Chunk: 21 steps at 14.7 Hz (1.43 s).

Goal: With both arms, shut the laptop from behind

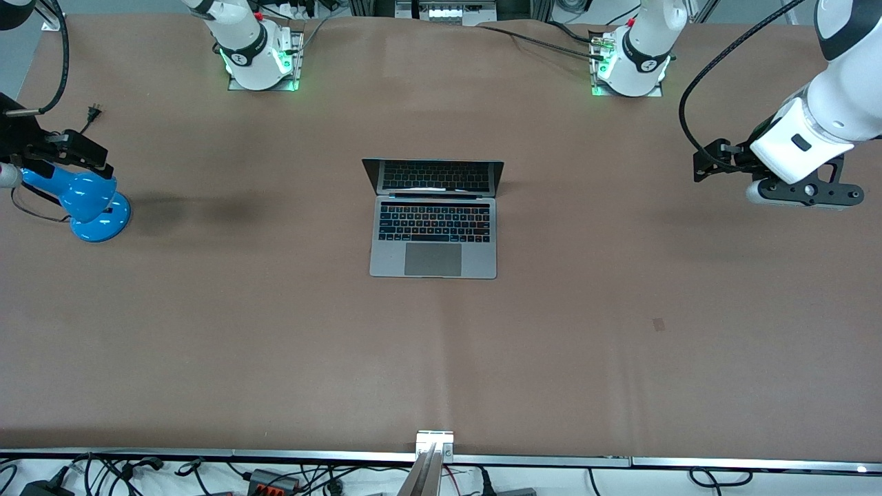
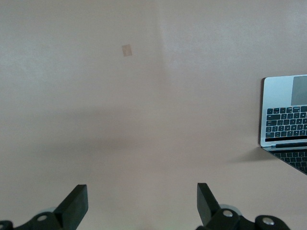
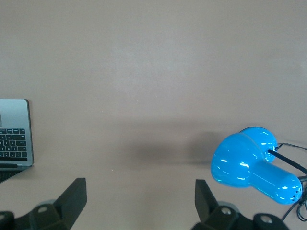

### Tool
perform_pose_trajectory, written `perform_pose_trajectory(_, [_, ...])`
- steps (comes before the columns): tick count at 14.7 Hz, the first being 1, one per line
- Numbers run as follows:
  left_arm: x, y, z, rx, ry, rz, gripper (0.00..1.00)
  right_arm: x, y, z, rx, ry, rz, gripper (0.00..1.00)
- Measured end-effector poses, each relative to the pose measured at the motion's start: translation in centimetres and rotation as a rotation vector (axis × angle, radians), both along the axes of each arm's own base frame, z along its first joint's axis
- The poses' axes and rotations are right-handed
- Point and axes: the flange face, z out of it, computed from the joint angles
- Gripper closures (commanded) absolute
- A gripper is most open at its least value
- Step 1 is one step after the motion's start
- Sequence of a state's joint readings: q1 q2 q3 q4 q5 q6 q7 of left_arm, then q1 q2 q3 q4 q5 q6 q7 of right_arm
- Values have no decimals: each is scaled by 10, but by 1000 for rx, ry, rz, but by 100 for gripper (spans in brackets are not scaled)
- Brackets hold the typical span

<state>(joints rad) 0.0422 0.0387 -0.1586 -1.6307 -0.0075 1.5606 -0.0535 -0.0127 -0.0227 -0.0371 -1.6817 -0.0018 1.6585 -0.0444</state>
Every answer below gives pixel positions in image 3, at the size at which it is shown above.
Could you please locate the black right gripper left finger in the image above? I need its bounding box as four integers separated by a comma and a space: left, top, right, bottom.
0, 177, 87, 230

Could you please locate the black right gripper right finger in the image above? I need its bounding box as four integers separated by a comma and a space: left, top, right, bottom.
191, 179, 290, 230

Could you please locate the silver laptop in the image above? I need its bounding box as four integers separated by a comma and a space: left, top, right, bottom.
0, 99, 35, 184

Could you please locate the blue desk lamp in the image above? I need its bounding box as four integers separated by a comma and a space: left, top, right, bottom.
210, 126, 303, 206

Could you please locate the black lamp power cable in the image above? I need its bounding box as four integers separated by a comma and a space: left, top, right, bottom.
275, 142, 307, 230

